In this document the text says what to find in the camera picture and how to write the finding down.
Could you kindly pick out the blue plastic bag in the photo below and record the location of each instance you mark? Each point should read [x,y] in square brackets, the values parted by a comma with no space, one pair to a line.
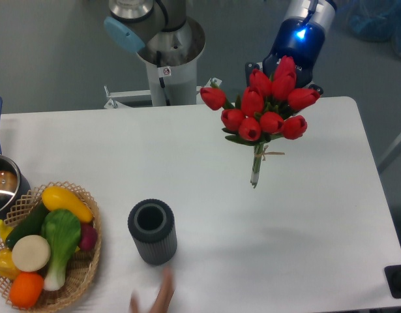
[373,21]

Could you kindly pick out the purple red radish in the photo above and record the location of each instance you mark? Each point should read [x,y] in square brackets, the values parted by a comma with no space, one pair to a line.
[89,237]

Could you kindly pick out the orange fruit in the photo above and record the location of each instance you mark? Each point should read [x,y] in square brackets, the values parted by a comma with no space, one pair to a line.
[26,290]

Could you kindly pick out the yellow banana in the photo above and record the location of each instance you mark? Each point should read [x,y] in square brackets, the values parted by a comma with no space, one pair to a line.
[5,230]

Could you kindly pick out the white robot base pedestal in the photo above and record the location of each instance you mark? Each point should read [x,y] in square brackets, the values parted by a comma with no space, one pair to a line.
[166,39]

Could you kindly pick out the black device at table edge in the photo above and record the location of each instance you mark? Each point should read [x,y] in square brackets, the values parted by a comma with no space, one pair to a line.
[393,276]

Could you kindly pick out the woven wicker basket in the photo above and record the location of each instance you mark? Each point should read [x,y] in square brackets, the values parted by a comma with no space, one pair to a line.
[81,268]

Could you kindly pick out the green bok choy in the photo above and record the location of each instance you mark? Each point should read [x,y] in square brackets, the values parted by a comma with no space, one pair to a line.
[62,230]

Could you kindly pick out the blurred human hand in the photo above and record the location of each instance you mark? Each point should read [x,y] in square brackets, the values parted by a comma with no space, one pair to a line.
[163,298]

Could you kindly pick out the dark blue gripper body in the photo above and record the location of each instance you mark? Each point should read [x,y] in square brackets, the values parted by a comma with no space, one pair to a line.
[302,42]

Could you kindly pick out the yellow bell pepper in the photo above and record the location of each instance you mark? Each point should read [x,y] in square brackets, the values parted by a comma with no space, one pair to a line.
[7,266]

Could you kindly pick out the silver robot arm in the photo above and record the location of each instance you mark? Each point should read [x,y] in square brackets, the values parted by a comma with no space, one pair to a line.
[320,12]

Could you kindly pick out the dark grey ribbed vase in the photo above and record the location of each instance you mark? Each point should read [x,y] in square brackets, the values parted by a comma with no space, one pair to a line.
[151,224]

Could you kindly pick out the red tulip bouquet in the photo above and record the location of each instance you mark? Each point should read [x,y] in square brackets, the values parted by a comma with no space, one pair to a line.
[268,110]

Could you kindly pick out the round beige bun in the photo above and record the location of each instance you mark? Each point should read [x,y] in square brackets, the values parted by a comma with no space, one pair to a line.
[31,253]

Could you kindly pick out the yellow squash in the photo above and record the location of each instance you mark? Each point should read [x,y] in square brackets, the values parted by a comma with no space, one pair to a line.
[56,197]

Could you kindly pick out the blue handled saucepan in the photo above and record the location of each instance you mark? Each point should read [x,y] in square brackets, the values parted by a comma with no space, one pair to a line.
[13,184]

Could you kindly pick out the dark green cucumber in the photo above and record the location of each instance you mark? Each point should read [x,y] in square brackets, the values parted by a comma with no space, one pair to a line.
[30,225]

